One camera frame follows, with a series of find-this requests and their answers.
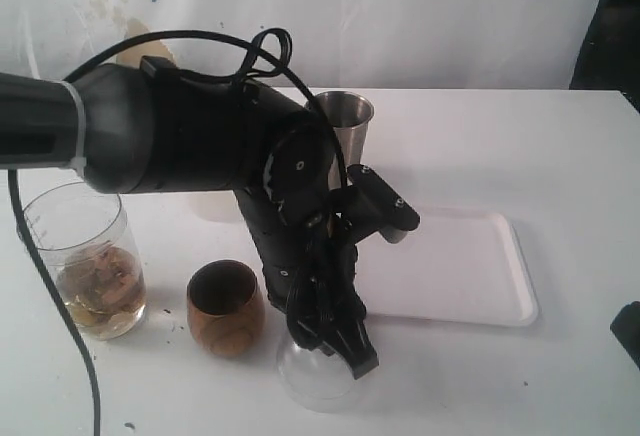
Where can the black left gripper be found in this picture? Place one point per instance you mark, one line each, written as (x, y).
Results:
(311, 281)

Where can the dark curtain at right edge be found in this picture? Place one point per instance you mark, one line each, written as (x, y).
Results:
(609, 55)

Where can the clear dome shaker lid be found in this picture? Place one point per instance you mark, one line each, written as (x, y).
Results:
(312, 378)

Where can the brown wooden cup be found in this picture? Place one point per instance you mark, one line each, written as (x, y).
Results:
(225, 308)

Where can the stainless steel cup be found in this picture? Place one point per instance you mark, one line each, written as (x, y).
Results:
(349, 115)

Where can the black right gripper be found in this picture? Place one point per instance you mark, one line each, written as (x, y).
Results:
(626, 329)

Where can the gold coins and brown cubes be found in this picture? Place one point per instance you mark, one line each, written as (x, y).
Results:
(103, 289)

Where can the translucent plastic container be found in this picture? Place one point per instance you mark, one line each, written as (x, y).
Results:
(220, 207)

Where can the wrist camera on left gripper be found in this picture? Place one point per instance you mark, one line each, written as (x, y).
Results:
(373, 206)

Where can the white rectangular tray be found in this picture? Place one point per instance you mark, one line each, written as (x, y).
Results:
(460, 265)

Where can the clear plastic shaker cup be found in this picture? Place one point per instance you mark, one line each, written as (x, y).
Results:
(85, 241)

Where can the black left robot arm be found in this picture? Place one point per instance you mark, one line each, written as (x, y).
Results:
(153, 129)

